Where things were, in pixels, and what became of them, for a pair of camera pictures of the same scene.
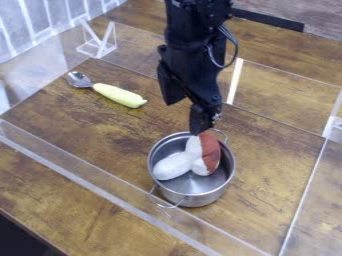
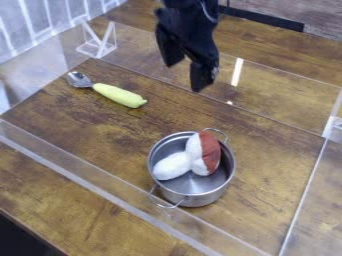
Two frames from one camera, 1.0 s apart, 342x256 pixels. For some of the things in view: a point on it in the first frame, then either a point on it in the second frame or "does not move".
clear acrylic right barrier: (315, 235) does not move
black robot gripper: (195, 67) to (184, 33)
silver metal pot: (192, 189) does not move
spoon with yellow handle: (114, 93) does not move
